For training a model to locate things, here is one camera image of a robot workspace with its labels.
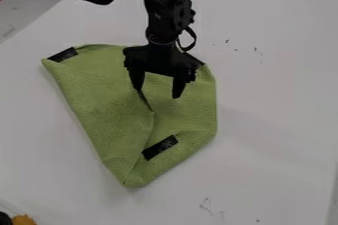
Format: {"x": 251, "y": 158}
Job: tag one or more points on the green cloth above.
{"x": 110, "y": 110}

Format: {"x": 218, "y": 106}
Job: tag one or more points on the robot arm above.
{"x": 169, "y": 2}

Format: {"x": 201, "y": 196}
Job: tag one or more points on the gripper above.
{"x": 158, "y": 57}

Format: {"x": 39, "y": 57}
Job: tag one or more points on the yellow toy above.
{"x": 23, "y": 220}

